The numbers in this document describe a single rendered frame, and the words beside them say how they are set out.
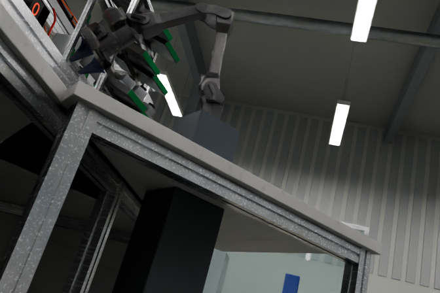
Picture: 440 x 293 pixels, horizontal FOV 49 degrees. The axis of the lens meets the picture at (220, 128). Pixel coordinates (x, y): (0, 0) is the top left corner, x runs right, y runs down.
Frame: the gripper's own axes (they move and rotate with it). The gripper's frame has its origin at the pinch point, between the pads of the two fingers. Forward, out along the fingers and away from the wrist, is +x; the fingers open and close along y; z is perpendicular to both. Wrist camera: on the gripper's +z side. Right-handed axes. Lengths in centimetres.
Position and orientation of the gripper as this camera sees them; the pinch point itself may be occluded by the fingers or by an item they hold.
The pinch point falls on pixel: (84, 61)
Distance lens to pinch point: 154.9
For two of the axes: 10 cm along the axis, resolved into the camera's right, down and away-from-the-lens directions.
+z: -5.6, -7.2, 4.2
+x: -8.2, 5.4, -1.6
